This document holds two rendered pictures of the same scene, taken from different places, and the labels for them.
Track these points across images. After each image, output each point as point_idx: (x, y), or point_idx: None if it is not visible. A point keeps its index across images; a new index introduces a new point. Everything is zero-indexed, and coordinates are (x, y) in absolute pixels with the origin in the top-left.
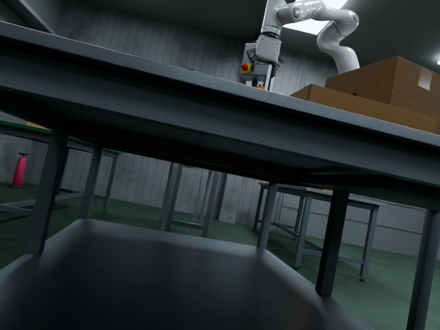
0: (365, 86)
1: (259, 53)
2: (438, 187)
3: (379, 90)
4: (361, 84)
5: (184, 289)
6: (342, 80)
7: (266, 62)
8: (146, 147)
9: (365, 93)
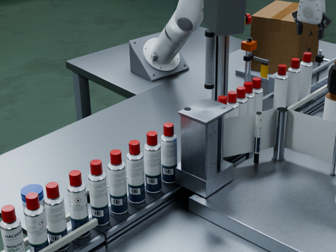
0: (314, 26)
1: (322, 18)
2: None
3: (317, 27)
4: (313, 24)
5: None
6: (307, 23)
7: (303, 20)
8: None
9: (314, 30)
